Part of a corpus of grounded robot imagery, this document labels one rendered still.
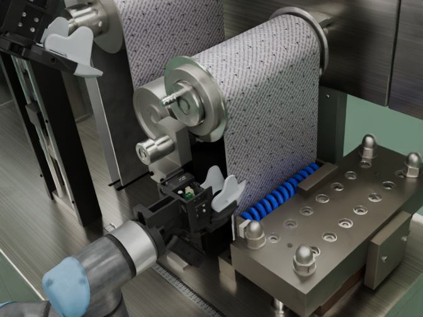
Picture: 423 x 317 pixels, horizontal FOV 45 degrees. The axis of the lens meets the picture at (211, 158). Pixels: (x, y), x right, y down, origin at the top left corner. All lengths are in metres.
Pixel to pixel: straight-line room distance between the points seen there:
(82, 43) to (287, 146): 0.45
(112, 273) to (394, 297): 0.50
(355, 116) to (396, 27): 2.26
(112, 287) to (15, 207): 0.59
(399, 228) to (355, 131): 2.14
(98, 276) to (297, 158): 0.46
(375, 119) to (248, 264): 2.38
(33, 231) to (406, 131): 2.32
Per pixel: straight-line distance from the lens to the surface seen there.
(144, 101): 0.96
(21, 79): 1.09
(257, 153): 0.89
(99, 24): 0.96
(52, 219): 1.22
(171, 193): 0.78
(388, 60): 0.97
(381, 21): 0.95
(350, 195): 0.97
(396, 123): 3.15
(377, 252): 0.91
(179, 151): 0.86
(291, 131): 0.94
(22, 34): 0.64
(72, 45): 0.66
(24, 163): 1.44
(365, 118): 3.17
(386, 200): 0.97
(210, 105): 0.78
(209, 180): 0.86
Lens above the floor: 1.65
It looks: 35 degrees down
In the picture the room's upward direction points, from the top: 7 degrees counter-clockwise
